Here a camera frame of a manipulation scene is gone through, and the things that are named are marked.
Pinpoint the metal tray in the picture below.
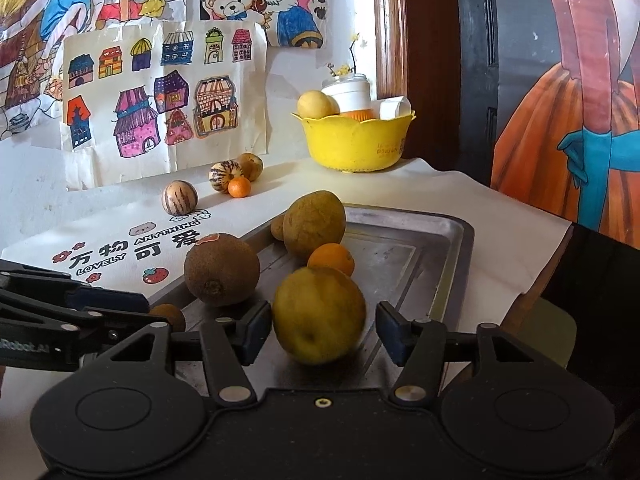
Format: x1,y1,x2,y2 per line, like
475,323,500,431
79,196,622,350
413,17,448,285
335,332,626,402
147,203,476,396

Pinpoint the colourful houses drawing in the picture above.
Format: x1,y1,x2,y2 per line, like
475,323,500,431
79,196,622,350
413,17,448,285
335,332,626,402
60,20,268,192

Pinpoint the yellow-green stool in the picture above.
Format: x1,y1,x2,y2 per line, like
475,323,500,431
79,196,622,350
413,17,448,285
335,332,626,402
500,297,578,371

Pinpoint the yellow-green pear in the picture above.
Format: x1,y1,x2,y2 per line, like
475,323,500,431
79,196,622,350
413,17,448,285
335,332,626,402
272,266,367,365

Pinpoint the boy with fan drawing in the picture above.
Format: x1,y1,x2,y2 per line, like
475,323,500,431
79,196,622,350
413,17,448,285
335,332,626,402
0,0,191,141

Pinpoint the woman in orange dress poster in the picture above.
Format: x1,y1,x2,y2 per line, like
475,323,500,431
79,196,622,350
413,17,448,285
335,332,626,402
490,0,640,251

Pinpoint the black door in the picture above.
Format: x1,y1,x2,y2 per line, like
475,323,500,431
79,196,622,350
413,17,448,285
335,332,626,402
452,0,501,186

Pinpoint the brown kiwi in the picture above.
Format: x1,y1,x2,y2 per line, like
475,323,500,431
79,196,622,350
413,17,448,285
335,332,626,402
183,232,261,307

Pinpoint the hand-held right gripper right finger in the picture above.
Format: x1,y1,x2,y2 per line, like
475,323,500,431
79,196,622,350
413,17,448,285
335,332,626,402
376,301,538,408

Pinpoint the wooden door frame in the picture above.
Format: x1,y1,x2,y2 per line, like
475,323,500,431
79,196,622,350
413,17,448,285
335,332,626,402
372,0,461,161

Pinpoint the white jar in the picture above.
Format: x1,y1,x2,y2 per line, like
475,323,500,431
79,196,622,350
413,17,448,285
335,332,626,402
321,74,373,113

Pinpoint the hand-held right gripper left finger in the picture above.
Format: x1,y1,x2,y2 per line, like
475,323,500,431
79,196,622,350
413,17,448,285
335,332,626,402
95,301,273,408

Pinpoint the yellow round fruit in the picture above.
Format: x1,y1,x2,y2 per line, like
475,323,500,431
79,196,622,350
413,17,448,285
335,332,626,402
297,90,341,120

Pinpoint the yellow scalloped bowl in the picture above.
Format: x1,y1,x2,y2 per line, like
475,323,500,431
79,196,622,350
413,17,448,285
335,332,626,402
292,110,417,173

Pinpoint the child with teddy drawing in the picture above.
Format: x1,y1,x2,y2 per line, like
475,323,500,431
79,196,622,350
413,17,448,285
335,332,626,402
199,0,331,51

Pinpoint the striped pepino melon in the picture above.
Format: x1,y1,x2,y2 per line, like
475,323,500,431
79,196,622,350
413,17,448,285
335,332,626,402
161,180,199,217
208,160,244,193
235,152,264,182

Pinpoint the white paper roll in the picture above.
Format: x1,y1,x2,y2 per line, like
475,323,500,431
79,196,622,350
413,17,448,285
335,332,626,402
370,95,413,121

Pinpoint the large brown-green fruit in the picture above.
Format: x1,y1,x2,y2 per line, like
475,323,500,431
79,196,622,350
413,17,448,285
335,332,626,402
283,189,347,261

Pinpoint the white printed tablecloth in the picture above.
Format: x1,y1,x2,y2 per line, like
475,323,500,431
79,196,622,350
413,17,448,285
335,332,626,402
0,157,573,411

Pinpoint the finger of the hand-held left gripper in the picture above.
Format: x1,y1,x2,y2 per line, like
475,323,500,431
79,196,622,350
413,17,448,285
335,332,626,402
0,259,150,313
0,302,171,356

